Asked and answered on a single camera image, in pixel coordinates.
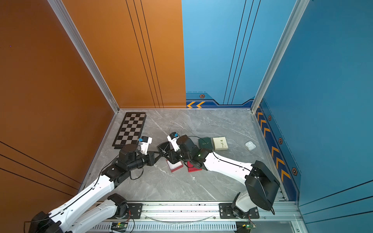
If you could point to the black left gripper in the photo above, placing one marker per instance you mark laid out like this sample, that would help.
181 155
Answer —
151 159

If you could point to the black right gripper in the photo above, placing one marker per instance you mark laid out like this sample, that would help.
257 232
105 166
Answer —
172 156

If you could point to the red jewelry box base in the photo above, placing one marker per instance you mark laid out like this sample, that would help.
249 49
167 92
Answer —
174 167

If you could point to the red booklet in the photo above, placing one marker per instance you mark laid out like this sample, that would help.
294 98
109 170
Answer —
191 168

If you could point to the green booklet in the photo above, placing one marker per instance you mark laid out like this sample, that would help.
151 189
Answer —
206 143

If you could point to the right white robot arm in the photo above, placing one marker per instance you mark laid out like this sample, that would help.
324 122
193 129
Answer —
261 184

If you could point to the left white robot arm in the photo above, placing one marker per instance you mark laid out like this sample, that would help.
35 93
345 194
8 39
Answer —
96 203

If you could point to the black white chessboard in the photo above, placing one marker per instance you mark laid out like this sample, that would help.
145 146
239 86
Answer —
130 129

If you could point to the clear plastic earphone case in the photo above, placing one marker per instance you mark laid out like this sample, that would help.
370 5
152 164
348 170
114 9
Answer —
250 145

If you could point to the left circuit board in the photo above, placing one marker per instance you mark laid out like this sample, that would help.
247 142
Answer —
118 227

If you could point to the circuit board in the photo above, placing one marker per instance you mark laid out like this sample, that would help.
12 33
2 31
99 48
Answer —
118 227
244 227

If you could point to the right circuit board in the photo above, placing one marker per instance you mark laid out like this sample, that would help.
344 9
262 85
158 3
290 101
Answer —
244 227

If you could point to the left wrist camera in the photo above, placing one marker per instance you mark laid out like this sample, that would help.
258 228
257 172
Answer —
144 143

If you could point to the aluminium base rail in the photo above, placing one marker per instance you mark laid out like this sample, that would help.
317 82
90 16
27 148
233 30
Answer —
189 211

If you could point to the aluminium corner post left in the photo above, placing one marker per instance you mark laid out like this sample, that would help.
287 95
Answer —
66 21

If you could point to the aluminium corner post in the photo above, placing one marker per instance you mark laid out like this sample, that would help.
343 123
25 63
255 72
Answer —
66 21
289 30

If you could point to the aluminium corner post right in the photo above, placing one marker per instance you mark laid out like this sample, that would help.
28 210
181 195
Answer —
289 30

